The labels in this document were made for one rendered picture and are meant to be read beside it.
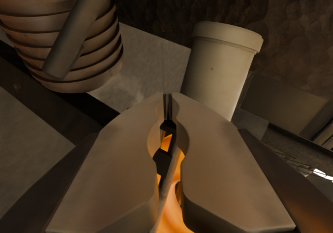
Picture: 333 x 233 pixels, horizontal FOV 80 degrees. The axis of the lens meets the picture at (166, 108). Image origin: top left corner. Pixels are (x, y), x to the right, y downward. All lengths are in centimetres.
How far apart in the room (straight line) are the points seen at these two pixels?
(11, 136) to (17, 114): 9
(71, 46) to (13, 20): 7
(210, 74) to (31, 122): 86
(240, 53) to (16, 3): 19
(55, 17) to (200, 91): 15
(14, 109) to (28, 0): 70
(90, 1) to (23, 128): 80
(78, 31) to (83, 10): 2
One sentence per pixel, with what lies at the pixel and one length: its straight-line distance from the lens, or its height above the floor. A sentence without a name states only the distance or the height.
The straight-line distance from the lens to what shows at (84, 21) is 20.
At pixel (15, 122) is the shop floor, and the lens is 93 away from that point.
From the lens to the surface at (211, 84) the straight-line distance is 17.
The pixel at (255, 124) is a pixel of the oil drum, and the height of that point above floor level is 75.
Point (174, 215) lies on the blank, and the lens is 26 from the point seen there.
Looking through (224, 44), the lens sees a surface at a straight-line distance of 17.
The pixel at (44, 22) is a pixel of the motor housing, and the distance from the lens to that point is 23.
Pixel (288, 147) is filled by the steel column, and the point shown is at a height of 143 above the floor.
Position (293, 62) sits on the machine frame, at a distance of 38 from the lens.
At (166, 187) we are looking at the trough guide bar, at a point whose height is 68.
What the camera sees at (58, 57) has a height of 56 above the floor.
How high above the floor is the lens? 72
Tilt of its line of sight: 23 degrees down
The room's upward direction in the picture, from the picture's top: 118 degrees clockwise
